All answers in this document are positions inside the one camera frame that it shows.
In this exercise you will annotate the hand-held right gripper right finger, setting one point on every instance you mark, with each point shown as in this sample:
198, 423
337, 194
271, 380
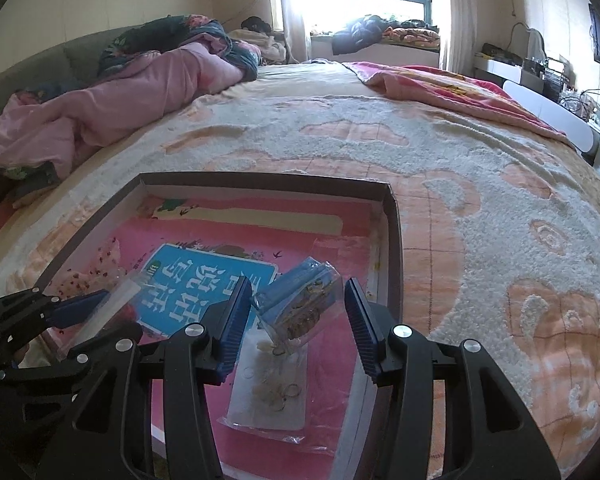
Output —
360, 330

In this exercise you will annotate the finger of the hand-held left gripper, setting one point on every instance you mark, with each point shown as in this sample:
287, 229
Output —
80, 306
100, 342

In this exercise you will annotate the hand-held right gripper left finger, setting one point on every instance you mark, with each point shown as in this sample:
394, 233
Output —
232, 330

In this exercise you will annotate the clear plastic bag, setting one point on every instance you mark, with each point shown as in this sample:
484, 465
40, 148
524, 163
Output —
115, 300

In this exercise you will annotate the blue jewelry packet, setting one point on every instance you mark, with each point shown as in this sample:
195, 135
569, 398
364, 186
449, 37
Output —
300, 300

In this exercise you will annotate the shallow cardboard box tray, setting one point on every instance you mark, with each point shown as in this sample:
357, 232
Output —
397, 240

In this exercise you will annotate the speckled clear bag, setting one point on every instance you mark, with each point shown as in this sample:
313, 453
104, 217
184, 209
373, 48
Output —
80, 272

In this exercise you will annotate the white earring card bag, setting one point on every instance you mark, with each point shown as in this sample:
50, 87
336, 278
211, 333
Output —
270, 400

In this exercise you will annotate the cream orange fluffy blanket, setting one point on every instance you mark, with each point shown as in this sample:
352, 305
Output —
505, 240

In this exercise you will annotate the pink quilt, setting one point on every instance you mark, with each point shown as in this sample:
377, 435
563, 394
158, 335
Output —
130, 95

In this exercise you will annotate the grey green headboard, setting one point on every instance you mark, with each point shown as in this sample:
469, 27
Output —
30, 70

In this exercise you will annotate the red blanket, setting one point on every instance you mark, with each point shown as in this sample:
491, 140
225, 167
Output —
455, 92

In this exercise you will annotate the white window seat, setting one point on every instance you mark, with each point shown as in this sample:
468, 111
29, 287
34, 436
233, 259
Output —
400, 55

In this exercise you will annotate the dark floral duvet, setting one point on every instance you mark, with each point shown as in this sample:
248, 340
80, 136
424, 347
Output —
145, 35

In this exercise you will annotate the white footboard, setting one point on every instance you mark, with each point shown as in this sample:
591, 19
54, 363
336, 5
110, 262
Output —
555, 115

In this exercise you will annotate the pile of clothes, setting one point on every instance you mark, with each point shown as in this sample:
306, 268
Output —
260, 40

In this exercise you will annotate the white desk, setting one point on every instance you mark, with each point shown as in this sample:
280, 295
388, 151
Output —
500, 67

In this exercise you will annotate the dark jacket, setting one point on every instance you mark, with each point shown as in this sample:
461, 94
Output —
362, 32

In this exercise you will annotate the floral cloth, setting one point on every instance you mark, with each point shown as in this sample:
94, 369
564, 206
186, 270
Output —
415, 35

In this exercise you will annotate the white curtain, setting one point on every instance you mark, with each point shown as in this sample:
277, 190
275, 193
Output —
457, 10
292, 35

